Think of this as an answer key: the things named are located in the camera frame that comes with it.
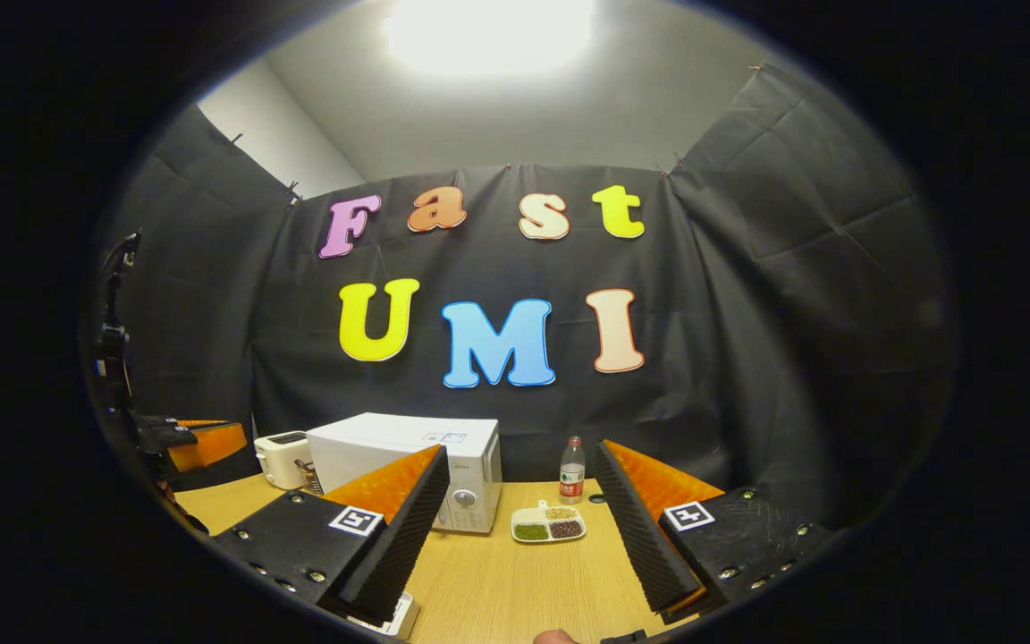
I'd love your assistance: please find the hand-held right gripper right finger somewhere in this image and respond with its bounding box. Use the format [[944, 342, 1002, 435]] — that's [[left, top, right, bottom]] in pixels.
[[591, 440, 838, 618]]

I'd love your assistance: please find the clear bottle with red label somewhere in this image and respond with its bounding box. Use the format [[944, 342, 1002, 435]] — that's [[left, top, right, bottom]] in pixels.
[[559, 436, 587, 504]]

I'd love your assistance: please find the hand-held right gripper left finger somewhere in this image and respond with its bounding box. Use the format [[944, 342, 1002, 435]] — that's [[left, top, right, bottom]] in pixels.
[[211, 445, 452, 627]]

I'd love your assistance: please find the white divided dish of beans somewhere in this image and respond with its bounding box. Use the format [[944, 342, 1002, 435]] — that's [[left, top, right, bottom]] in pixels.
[[511, 500, 587, 544]]

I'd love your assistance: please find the black backdrop cloth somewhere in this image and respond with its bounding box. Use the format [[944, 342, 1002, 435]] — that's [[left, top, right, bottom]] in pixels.
[[86, 63, 958, 538]]

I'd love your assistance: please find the white microwave oven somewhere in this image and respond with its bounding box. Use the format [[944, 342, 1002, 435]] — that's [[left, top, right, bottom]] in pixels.
[[307, 412, 503, 536]]

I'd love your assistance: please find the large ceiling light panel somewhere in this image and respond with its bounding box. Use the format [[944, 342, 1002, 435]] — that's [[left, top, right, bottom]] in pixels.
[[385, 0, 596, 77]]

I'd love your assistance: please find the white toaster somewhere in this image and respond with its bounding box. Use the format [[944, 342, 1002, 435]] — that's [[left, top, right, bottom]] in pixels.
[[253, 430, 312, 490]]

